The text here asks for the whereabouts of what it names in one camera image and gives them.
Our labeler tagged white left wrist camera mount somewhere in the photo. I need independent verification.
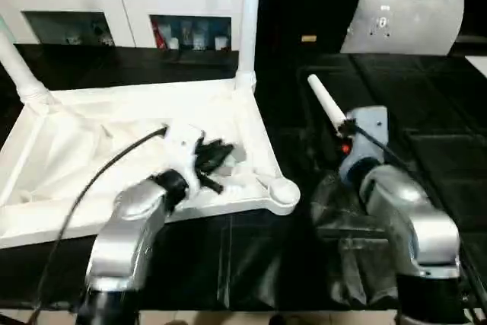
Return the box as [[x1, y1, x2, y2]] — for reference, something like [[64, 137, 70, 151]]
[[162, 123, 208, 198]]

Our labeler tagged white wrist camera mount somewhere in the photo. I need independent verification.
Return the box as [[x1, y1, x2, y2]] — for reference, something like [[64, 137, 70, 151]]
[[162, 123, 208, 198], [338, 106, 390, 187]]

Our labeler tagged white padded sheet with fitting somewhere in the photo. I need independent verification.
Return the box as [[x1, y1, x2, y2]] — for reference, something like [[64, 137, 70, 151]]
[[339, 0, 467, 57]]

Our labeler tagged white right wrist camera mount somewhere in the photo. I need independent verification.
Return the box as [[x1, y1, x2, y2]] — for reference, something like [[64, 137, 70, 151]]
[[338, 106, 390, 187]]

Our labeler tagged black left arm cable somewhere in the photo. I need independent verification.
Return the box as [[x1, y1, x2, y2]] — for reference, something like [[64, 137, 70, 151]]
[[29, 126, 170, 325]]

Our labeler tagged black work mat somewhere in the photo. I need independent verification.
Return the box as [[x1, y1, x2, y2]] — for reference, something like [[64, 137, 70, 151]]
[[0, 43, 487, 314]]

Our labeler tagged white plastic table leg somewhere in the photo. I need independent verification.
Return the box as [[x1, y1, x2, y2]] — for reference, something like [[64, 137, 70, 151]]
[[234, 0, 264, 92], [0, 17, 54, 110], [306, 74, 352, 134]]

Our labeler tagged flat white sheet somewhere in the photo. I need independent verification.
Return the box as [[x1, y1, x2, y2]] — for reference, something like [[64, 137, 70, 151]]
[[466, 56, 487, 76]]

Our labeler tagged white plastic table top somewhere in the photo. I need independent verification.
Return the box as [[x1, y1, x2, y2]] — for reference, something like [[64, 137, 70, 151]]
[[0, 74, 302, 251]]

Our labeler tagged white sideboard cabinet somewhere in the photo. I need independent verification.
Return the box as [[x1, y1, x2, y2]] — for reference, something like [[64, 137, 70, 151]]
[[0, 0, 247, 51]]

